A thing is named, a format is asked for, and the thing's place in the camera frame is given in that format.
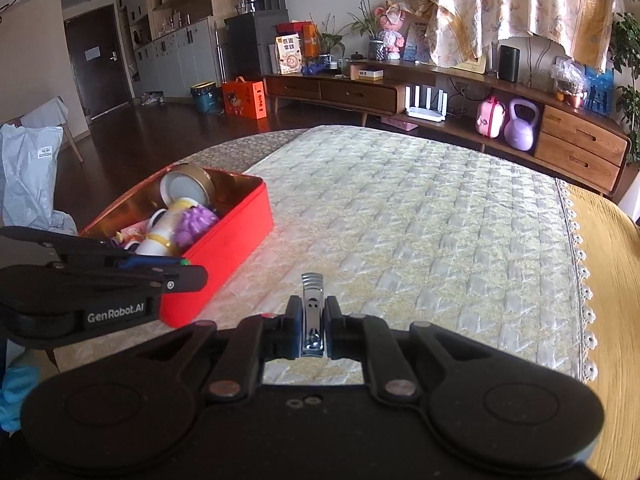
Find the teal storage box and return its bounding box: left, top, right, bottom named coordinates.
left=190, top=82, right=222, bottom=115

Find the pink toy suitcase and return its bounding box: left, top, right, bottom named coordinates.
left=475, top=95, right=507, bottom=139

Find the cream flat board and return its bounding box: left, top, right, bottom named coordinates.
left=452, top=55, right=488, bottom=76

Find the purple kettlebell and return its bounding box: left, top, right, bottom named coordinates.
left=503, top=98, right=542, bottom=152

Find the wooden TV cabinet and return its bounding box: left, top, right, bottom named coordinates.
left=262, top=59, right=632, bottom=198

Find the blue picture card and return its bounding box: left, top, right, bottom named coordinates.
left=584, top=66, right=615, bottom=116

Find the white yellow bottle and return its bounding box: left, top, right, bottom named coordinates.
left=134, top=197, right=201, bottom=257

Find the cereal bag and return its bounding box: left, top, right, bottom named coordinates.
left=274, top=34, right=303, bottom=76

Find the pink plush doll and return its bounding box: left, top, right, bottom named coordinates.
left=374, top=0, right=412, bottom=61

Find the black speaker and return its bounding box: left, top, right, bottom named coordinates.
left=498, top=45, right=521, bottom=83

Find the red tin box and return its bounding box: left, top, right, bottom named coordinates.
left=79, top=162, right=275, bottom=330

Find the tall potted tree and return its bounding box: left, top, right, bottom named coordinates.
left=610, top=10, right=640, bottom=166

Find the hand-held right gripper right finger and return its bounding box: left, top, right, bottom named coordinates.
left=324, top=296, right=483, bottom=404

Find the yellow tablecloth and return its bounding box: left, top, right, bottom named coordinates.
left=555, top=177, right=640, bottom=476

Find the blue picture frame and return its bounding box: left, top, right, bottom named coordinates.
left=402, top=22, right=433, bottom=63

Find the dark wooden door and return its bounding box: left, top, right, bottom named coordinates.
left=63, top=4, right=135, bottom=120

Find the white router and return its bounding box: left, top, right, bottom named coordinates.
left=404, top=85, right=447, bottom=122

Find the small potted plant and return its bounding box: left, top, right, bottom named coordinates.
left=314, top=15, right=348, bottom=68

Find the small white box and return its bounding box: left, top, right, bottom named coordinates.
left=350, top=64, right=386, bottom=82

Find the white shell-shaped board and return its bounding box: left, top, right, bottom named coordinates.
left=500, top=35, right=571, bottom=93

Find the potted grass plant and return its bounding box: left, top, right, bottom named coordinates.
left=347, top=1, right=387, bottom=62

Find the round gold metal tin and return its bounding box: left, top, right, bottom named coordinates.
left=159, top=165, right=217, bottom=208

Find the purple grape toy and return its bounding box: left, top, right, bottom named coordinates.
left=173, top=206, right=221, bottom=248

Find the floral cloth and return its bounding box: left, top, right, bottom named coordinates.
left=422, top=0, right=626, bottom=68

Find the orange gift bag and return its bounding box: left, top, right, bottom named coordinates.
left=301, top=22, right=319, bottom=58
left=221, top=76, right=267, bottom=120

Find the white bag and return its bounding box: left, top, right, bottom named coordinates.
left=0, top=122, right=78, bottom=233

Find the clear plastic bag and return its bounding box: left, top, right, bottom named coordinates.
left=552, top=57, right=588, bottom=108

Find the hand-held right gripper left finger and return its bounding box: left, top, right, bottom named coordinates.
left=150, top=295, right=304, bottom=404

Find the black refrigerator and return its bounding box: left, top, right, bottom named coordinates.
left=223, top=8, right=291, bottom=96

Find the wall cabinet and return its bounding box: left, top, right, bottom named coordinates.
left=116, top=0, right=226, bottom=98

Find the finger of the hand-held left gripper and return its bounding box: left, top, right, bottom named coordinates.
left=0, top=226, right=182, bottom=269
left=0, top=262, right=209, bottom=311

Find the silver nail clipper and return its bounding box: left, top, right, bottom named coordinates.
left=300, top=272, right=327, bottom=358

